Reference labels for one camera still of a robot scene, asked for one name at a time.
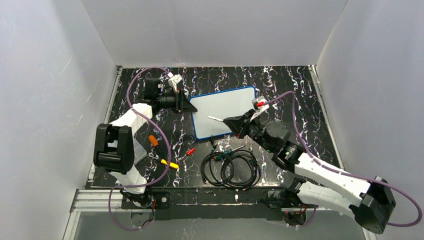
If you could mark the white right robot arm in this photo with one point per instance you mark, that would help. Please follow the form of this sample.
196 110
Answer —
370 202

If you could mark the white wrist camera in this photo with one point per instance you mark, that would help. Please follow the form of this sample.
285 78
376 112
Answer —
259 106
173 80

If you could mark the green handled screwdriver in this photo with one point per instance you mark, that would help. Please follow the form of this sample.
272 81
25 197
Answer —
219 155

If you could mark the front aluminium frame rail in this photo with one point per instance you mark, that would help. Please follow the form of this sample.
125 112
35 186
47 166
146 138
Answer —
167 197

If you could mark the yellow handled tool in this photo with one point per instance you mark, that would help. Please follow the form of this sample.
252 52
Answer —
171 164

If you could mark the white red whiteboard marker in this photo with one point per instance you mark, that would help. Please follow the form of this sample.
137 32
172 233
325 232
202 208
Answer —
215 118

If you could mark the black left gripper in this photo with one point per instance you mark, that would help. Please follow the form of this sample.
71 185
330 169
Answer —
179 102

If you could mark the orange handled screwdriver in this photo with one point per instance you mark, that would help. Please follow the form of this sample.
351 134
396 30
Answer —
156 147

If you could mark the clear plastic organizer box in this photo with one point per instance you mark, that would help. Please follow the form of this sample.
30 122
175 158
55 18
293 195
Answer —
140 152

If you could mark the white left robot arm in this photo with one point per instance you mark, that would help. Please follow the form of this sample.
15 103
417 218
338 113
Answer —
115 148

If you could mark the red marker cap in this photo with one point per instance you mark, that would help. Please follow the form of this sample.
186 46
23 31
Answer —
190 151

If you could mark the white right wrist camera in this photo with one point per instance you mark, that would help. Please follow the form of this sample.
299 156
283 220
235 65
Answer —
259 106

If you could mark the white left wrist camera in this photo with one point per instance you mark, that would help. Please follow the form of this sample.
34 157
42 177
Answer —
173 80

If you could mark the aluminium table edge rail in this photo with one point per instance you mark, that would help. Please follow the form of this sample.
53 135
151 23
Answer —
317 84

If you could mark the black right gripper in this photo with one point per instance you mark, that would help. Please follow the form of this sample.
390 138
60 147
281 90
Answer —
247 121

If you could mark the blue framed whiteboard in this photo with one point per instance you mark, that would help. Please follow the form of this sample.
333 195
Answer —
221 104

